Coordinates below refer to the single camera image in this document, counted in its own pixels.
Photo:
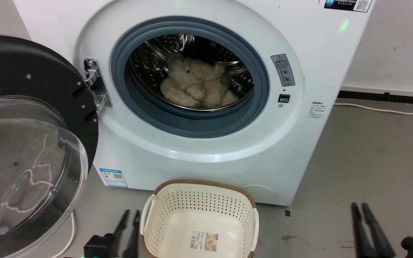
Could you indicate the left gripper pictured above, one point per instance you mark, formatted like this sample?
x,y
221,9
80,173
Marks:
x,y
99,247

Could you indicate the blue energy label sticker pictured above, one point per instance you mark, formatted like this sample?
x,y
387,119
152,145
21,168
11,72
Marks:
x,y
113,177

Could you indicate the cream plastic laundry basket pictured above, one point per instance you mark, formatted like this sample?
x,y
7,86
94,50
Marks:
x,y
199,211

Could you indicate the black door latch socket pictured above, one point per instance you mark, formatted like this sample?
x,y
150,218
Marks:
x,y
284,98

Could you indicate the steel washing machine drum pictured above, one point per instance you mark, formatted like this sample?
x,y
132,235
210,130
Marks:
x,y
149,61

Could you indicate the grey rubber door gasket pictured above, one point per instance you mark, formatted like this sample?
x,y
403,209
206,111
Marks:
x,y
192,123

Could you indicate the round white filter cover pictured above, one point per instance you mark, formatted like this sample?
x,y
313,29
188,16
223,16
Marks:
x,y
260,192

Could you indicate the chrome door hinge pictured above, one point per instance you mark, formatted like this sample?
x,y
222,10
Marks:
x,y
97,84

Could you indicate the white front-load washing machine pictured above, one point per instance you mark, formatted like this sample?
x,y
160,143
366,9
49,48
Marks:
x,y
199,157

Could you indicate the small black text sticker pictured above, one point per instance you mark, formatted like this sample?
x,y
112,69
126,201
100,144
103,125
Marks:
x,y
317,109

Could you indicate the cream plush teddy bear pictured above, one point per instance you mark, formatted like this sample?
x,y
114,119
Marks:
x,y
195,84

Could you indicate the black washing machine door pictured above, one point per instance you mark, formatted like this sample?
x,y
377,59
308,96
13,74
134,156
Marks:
x,y
31,82

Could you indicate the black QR code sticker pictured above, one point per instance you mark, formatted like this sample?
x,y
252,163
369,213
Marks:
x,y
348,4

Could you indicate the paper product label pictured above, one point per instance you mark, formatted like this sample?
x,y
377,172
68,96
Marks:
x,y
204,240

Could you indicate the black baseboard strip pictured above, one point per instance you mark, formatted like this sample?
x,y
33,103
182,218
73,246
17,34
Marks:
x,y
385,97

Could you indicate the grey warning label sticker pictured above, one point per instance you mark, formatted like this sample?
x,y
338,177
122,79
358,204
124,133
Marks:
x,y
283,70

